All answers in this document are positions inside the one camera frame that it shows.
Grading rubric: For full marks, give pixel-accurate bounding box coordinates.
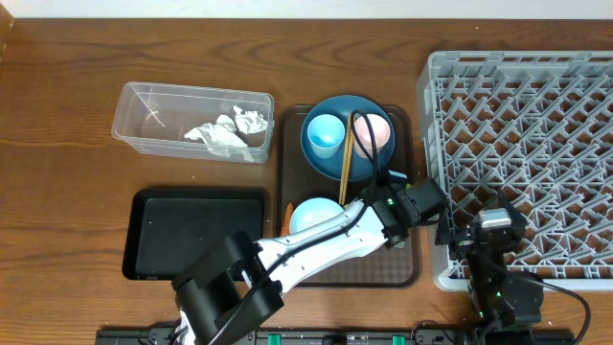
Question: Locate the white paper tissue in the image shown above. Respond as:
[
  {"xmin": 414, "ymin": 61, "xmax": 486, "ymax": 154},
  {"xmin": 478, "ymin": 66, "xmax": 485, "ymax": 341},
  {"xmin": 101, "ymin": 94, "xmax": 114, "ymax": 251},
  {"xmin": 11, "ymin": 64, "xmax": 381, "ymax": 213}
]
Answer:
[{"xmin": 184, "ymin": 115, "xmax": 254, "ymax": 162}]

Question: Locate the pink cup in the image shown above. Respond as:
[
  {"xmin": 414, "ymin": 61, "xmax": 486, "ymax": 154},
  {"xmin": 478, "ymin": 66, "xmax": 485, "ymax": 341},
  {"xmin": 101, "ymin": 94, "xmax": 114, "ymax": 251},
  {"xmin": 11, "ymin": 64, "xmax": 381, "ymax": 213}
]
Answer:
[{"xmin": 353, "ymin": 114, "xmax": 391, "ymax": 158}]

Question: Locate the orange carrot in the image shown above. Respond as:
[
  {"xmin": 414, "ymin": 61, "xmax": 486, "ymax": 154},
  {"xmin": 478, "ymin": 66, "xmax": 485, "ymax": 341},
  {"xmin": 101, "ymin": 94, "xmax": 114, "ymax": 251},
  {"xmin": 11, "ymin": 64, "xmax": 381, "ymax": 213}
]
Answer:
[{"xmin": 280, "ymin": 202, "xmax": 294, "ymax": 237}]

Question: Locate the brown serving tray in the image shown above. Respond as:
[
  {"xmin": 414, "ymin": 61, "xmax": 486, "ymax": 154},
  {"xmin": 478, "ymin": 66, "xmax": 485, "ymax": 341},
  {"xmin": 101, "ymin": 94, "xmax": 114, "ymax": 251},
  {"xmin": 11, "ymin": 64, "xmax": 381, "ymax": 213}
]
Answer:
[{"xmin": 274, "ymin": 105, "xmax": 421, "ymax": 288}]

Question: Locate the black plastic tray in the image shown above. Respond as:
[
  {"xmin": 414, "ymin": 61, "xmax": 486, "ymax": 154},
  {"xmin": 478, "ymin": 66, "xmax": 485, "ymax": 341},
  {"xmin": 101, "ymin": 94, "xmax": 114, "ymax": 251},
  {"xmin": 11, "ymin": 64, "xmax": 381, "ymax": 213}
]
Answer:
[{"xmin": 122, "ymin": 187, "xmax": 265, "ymax": 280}]

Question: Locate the light blue cup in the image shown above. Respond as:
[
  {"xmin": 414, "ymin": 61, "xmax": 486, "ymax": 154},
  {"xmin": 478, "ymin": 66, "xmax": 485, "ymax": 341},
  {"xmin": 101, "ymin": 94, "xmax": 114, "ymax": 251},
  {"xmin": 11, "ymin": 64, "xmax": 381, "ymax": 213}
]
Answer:
[{"xmin": 306, "ymin": 114, "xmax": 346, "ymax": 159}]

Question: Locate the clear plastic waste bin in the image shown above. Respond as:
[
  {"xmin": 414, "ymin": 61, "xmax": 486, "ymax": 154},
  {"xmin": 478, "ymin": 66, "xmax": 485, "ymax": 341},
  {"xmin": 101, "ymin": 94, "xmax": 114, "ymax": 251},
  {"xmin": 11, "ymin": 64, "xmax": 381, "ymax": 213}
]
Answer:
[{"xmin": 112, "ymin": 81, "xmax": 274, "ymax": 163}]

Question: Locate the light blue bowl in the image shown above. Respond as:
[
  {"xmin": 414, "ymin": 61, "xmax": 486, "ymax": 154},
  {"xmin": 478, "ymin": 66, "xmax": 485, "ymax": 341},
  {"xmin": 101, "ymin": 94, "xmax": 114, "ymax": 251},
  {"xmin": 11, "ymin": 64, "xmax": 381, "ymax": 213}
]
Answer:
[{"xmin": 289, "ymin": 197, "xmax": 344, "ymax": 234}]

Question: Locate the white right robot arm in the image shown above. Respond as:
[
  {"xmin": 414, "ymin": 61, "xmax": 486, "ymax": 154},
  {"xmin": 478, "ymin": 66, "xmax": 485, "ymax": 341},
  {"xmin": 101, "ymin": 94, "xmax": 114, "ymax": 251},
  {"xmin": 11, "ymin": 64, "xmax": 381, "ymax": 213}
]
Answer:
[{"xmin": 435, "ymin": 192, "xmax": 544, "ymax": 344}]

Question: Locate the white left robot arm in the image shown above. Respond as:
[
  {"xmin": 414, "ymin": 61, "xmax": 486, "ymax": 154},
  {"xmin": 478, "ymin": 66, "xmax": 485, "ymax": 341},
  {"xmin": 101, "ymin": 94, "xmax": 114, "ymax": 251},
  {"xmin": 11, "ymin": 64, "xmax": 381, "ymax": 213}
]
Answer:
[{"xmin": 170, "ymin": 178, "xmax": 447, "ymax": 344}]

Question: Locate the grey dishwasher rack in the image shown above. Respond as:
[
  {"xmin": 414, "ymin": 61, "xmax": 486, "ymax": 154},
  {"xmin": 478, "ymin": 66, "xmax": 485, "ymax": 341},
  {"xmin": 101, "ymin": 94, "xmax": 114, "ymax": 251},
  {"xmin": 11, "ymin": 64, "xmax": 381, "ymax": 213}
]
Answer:
[{"xmin": 417, "ymin": 51, "xmax": 612, "ymax": 291}]

